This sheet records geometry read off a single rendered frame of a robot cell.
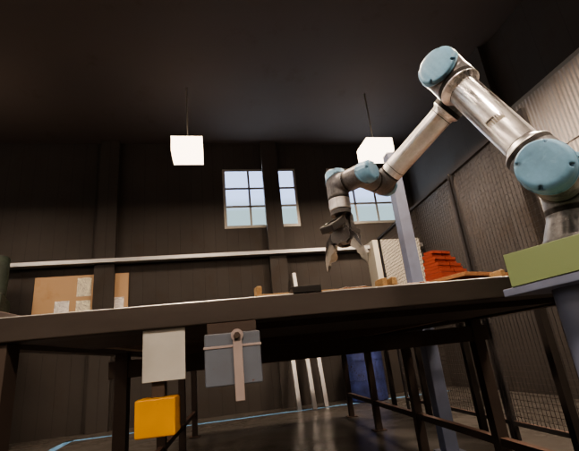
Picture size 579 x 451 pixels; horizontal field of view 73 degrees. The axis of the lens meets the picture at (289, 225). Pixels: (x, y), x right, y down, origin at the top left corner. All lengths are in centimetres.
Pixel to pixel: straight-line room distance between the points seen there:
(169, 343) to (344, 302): 45
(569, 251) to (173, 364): 92
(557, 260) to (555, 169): 20
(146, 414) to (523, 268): 95
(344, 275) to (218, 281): 223
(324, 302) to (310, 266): 604
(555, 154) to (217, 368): 90
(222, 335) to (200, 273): 588
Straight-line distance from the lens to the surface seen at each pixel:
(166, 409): 102
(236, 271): 688
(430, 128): 138
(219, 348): 100
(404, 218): 345
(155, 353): 104
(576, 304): 110
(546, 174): 103
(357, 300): 107
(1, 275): 688
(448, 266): 236
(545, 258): 107
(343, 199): 134
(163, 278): 690
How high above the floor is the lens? 76
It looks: 18 degrees up
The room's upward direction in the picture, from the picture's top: 6 degrees counter-clockwise
